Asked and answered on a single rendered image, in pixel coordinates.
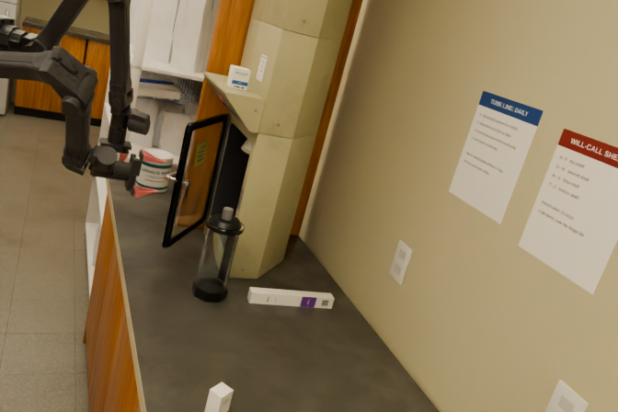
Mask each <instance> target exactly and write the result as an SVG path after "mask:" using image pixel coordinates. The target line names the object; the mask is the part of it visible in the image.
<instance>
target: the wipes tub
mask: <svg viewBox="0 0 618 412"><path fill-rule="evenodd" d="M144 150H145V151H146V152H148V153H149V154H151V155H153V156H155V157H157V158H159V159H162V160H164V161H165V163H154V162H145V161H142V166H141V171H140V175H139V176H138V177H137V178H136V183H135V185H136V186H140V187H145V188H149V189H157V190H158V191H159V192H158V193H162V192H165V191H167V187H168V183H169V181H167V180H165V175H169V174H171V169H172V165H173V160H174V156H173V155H172V154H170V153H169V152H167V151H164V150H160V149H154V148H146V149H144Z"/></svg>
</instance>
